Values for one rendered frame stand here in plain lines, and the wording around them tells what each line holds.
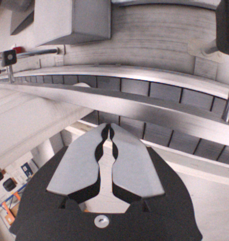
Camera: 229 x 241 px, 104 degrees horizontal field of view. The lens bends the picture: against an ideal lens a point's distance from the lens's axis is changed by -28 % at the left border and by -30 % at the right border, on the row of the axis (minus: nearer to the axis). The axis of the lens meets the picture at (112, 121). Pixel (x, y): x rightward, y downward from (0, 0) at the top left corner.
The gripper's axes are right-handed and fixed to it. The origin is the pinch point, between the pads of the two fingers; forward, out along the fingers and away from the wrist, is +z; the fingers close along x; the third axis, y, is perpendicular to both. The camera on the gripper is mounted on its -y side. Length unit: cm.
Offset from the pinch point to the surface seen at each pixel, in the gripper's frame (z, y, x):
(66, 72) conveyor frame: 11.1, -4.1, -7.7
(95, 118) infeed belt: 7.9, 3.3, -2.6
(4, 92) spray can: 12.6, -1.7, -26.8
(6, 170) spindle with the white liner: 10, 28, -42
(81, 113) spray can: 4.2, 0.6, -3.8
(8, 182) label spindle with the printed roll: 18, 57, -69
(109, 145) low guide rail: 2.4, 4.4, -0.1
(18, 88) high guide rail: 5.1, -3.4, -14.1
